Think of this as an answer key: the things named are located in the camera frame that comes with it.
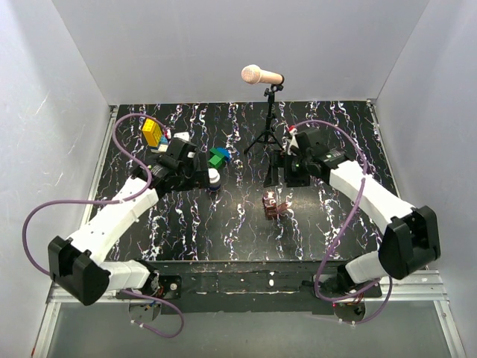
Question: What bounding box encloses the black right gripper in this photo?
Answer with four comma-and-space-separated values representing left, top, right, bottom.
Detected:
263, 149, 311, 187

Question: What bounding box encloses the brown weekly pill organizer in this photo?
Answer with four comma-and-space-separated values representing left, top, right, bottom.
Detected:
262, 190, 289, 220

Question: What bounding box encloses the white pill bottle blue label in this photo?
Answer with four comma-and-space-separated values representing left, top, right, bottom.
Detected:
208, 168, 221, 192

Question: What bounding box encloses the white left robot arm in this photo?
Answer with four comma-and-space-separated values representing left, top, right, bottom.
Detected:
48, 138, 209, 306

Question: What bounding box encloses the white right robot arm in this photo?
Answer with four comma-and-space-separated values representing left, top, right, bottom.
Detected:
264, 128, 441, 297

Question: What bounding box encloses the green toy brick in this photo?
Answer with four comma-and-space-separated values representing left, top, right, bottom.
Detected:
209, 147, 226, 169

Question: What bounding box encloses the yellow toy brick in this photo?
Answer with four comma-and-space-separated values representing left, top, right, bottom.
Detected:
142, 118, 162, 148

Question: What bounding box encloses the black microphone tripod stand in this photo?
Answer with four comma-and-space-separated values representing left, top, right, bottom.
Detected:
244, 84, 283, 154

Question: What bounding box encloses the pink microphone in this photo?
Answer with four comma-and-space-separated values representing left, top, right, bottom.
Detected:
241, 64, 284, 85

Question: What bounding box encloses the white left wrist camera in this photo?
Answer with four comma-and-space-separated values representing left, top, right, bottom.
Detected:
164, 129, 190, 142

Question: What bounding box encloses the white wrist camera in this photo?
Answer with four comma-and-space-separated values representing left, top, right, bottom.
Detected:
164, 129, 190, 142
283, 125, 300, 156

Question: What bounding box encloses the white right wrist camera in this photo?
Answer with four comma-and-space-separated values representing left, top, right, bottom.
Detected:
283, 125, 300, 156

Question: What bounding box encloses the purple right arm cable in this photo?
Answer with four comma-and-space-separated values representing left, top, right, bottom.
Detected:
294, 119, 393, 331

